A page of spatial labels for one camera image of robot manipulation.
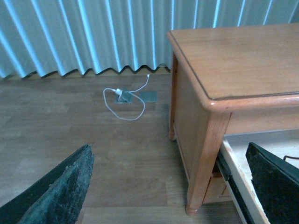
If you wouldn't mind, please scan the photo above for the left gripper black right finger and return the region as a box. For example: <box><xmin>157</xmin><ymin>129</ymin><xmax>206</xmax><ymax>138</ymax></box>
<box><xmin>245</xmin><ymin>142</ymin><xmax>299</xmax><ymax>224</ymax></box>

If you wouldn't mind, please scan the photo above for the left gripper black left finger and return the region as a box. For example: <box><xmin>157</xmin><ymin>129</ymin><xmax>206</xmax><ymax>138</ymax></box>
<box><xmin>0</xmin><ymin>144</ymin><xmax>94</xmax><ymax>224</ymax></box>

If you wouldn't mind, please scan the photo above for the wooden drawer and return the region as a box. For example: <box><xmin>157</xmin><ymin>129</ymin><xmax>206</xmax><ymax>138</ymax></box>
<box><xmin>203</xmin><ymin>172</ymin><xmax>232</xmax><ymax>204</ymax></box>
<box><xmin>216</xmin><ymin>130</ymin><xmax>299</xmax><ymax>224</ymax></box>

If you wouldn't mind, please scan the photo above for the light wooden nightstand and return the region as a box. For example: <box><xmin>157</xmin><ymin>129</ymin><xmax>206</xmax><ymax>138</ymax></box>
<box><xmin>167</xmin><ymin>23</ymin><xmax>299</xmax><ymax>216</ymax></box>

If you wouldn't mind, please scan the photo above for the open floor socket box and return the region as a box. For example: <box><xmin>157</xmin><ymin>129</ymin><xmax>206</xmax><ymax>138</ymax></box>
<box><xmin>114</xmin><ymin>88</ymin><xmax>133</xmax><ymax>104</ymax></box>

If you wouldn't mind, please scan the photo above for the closed floor socket cover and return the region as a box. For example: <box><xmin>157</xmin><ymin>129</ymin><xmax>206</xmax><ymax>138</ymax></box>
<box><xmin>138</xmin><ymin>91</ymin><xmax>157</xmax><ymax>103</ymax></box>

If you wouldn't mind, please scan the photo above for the pale pleated curtain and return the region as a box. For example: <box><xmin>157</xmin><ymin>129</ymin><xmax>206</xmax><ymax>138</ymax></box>
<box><xmin>0</xmin><ymin>0</ymin><xmax>299</xmax><ymax>78</ymax></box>

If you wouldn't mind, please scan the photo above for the white wall charger plug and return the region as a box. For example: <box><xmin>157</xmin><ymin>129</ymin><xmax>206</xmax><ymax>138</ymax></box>
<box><xmin>112</xmin><ymin>88</ymin><xmax>123</xmax><ymax>96</ymax></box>

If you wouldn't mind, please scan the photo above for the white charging cable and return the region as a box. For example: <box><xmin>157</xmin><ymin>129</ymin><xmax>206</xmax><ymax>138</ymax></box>
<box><xmin>103</xmin><ymin>74</ymin><xmax>151</xmax><ymax>121</ymax></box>

